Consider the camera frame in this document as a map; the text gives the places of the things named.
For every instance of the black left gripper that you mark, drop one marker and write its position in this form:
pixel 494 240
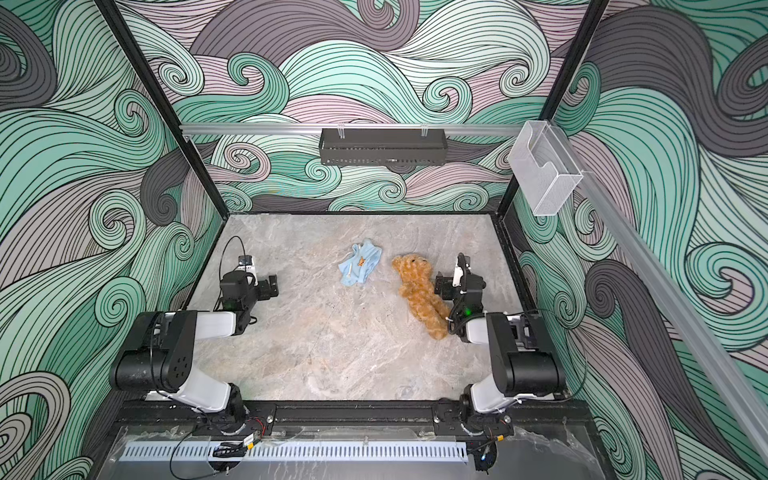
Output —
pixel 264 287

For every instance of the brown teddy bear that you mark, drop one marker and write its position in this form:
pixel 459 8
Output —
pixel 418 289

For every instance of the light blue bear hoodie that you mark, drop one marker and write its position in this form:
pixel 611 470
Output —
pixel 359 265

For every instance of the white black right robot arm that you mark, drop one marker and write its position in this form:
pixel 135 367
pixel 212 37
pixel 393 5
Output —
pixel 520 369

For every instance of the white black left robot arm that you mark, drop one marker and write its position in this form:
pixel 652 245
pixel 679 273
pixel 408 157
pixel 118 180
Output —
pixel 157 356

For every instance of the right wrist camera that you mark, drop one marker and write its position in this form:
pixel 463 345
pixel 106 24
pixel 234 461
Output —
pixel 461 271

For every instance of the clear plastic wall holder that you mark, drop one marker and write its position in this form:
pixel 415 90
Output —
pixel 545 165

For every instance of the white slotted cable duct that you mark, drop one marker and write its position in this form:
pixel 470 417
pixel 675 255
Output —
pixel 298 451

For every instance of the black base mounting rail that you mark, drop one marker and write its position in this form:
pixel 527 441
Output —
pixel 442 417

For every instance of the aluminium back wall rail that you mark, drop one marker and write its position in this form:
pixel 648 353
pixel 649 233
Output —
pixel 276 128

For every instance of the aluminium wall rail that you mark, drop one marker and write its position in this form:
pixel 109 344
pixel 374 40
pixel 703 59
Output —
pixel 615 206
pixel 276 128

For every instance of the black perforated wall tray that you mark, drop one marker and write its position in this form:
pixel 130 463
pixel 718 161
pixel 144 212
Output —
pixel 383 148

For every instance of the aluminium right wall rail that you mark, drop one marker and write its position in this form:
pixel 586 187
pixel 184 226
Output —
pixel 615 206

